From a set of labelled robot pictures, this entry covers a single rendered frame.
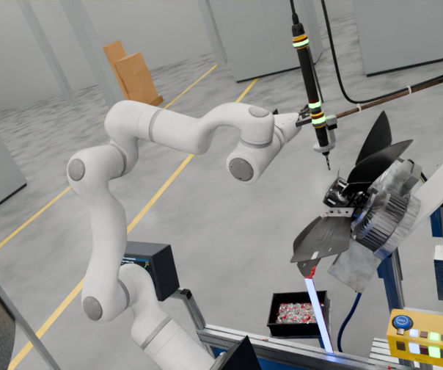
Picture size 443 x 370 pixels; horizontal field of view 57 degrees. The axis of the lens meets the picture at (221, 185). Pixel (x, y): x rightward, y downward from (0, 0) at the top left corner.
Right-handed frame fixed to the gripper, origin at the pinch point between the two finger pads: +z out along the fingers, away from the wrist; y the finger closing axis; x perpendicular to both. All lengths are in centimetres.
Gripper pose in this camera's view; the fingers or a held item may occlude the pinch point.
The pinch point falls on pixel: (290, 112)
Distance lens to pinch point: 116.5
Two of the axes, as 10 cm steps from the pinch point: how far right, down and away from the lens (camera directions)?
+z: 4.7, -5.3, 7.1
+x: -3.1, -8.5, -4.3
